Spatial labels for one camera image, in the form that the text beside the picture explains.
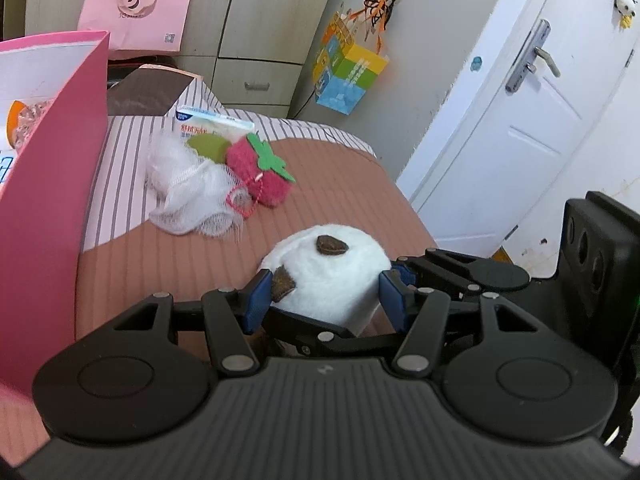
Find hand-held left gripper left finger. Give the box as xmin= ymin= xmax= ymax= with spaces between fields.
xmin=112 ymin=270 xmax=273 ymax=378

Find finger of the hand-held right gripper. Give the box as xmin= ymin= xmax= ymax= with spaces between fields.
xmin=395 ymin=247 xmax=482 ymax=297
xmin=262 ymin=307 xmax=409 ymax=358

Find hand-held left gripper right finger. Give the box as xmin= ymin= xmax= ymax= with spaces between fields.
xmin=378 ymin=270 xmax=543 ymax=378

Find white plush toy brown ears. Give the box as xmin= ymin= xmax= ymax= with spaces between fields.
xmin=257 ymin=224 xmax=393 ymax=338

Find pink cardboard box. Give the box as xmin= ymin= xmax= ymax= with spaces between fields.
xmin=0 ymin=30 xmax=111 ymax=401

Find red strawberry plush toy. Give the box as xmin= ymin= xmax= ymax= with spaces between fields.
xmin=225 ymin=132 xmax=297 ymax=218

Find brown ribbed blanket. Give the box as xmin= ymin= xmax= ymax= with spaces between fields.
xmin=0 ymin=137 xmax=441 ymax=466

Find white door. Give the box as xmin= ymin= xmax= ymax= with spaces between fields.
xmin=395 ymin=0 xmax=640 ymax=281

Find white mesh net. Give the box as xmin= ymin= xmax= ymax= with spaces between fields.
xmin=145 ymin=130 xmax=248 ymax=237

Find green plush toy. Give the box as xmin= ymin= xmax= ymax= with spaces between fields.
xmin=186 ymin=133 xmax=232 ymax=165

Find small white tissue pack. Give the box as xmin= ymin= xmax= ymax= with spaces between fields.
xmin=175 ymin=105 xmax=256 ymax=143

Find striped bed sheet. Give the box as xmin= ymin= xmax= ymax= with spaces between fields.
xmin=82 ymin=77 xmax=378 ymax=253

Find colourful paper bag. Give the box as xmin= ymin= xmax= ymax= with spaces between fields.
xmin=312 ymin=0 xmax=391 ymax=117

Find dark brown cushion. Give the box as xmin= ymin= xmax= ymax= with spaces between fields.
xmin=105 ymin=62 xmax=203 ymax=118

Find small panda plush toy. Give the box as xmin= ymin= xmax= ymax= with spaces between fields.
xmin=612 ymin=0 xmax=637 ymax=30

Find grey wardrobe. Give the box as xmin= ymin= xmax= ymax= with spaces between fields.
xmin=22 ymin=0 xmax=346 ymax=121

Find pink tote bag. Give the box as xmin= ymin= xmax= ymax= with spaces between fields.
xmin=77 ymin=0 xmax=197 ymax=53

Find silver door handle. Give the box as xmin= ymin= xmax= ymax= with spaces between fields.
xmin=505 ymin=19 xmax=562 ymax=93

